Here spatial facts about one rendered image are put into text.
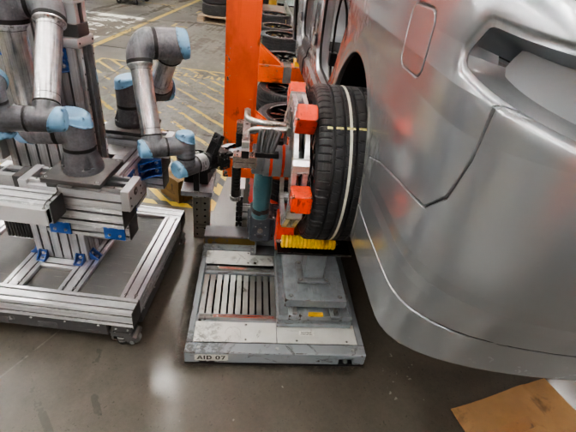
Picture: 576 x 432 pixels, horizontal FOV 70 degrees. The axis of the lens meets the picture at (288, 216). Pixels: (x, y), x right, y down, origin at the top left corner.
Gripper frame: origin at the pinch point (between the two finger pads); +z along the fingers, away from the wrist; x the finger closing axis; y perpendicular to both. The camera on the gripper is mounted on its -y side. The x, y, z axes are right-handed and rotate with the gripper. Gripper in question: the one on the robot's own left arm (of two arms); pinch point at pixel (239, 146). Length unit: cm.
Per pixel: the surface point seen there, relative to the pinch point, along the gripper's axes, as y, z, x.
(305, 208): -1, -19, 56
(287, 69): 17, 181, -129
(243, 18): -50, 18, -20
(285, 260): 61, 14, 25
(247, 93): -16.7, 20.2, -17.0
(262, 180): 12.4, 1.7, 14.8
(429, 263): -23, -45, 109
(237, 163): -9.0, -25.4, 26.1
